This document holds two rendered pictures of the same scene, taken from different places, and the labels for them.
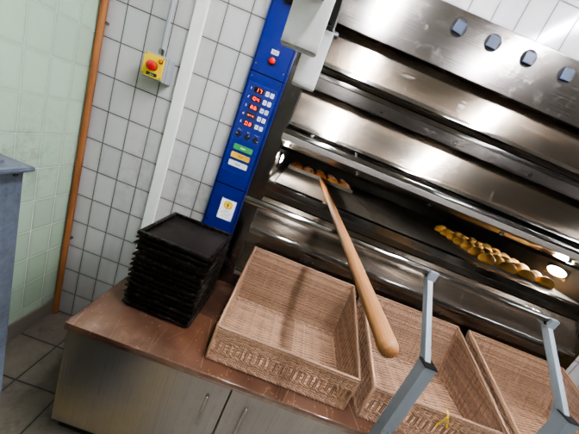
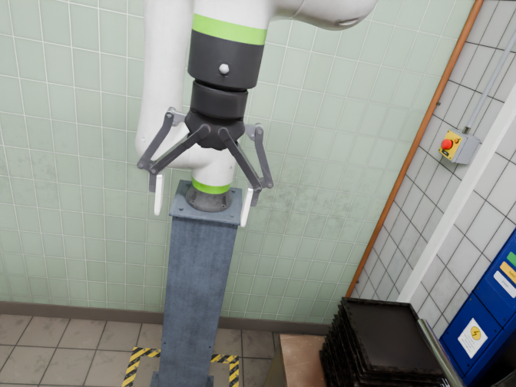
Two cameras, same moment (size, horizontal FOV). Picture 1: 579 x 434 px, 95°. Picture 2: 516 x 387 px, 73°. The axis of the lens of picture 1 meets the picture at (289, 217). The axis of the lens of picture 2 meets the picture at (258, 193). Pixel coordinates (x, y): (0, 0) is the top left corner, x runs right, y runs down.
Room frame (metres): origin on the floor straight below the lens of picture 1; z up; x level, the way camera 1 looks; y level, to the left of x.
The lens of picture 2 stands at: (0.32, -0.42, 1.79)
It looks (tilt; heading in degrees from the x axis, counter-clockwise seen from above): 29 degrees down; 82
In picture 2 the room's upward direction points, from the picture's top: 13 degrees clockwise
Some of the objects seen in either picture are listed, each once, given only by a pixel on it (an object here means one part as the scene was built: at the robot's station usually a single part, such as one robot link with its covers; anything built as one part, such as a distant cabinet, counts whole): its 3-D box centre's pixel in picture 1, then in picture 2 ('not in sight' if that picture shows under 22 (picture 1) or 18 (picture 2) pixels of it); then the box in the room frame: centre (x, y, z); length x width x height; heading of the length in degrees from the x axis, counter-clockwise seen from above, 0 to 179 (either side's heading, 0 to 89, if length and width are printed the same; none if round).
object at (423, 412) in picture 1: (415, 362); not in sight; (1.03, -0.77, 0.72); 0.56 x 0.49 x 0.28; 93
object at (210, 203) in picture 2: not in sight; (211, 183); (0.31, 0.60, 1.23); 0.26 x 0.15 x 0.06; 90
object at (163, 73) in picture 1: (158, 68); (458, 146); (1.19, 0.76, 1.46); 0.10 x 0.07 x 0.10; 92
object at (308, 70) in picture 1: (312, 59); (246, 204); (0.38, 0.05, 1.51); 0.03 x 0.01 x 0.07; 92
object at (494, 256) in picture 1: (487, 251); not in sight; (1.76, -1.30, 1.21); 0.61 x 0.48 x 0.06; 2
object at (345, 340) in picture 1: (292, 315); not in sight; (1.01, -0.18, 0.72); 0.56 x 0.49 x 0.28; 92
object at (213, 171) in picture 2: not in sight; (210, 156); (0.30, 0.55, 1.36); 0.16 x 0.13 x 0.19; 16
